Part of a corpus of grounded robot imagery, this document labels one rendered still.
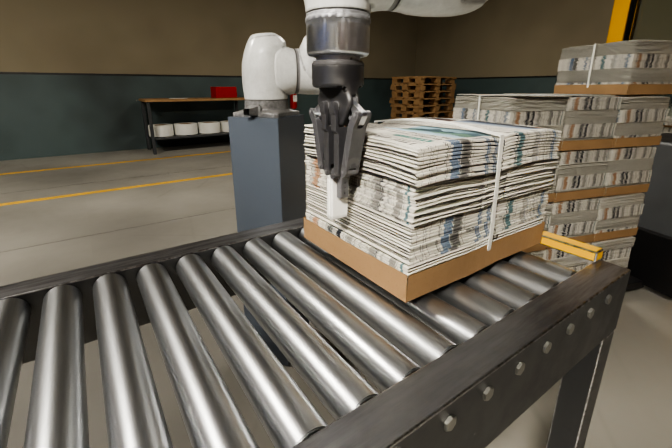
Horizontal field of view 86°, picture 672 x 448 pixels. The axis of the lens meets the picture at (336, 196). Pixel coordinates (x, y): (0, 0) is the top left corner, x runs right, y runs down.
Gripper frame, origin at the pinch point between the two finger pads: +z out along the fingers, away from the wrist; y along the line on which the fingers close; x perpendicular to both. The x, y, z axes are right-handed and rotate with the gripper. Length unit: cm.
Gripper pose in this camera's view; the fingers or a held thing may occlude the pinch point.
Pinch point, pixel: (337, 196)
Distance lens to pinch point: 57.4
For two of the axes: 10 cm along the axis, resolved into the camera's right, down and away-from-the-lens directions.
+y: -5.7, -2.2, 7.9
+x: -8.2, 1.5, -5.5
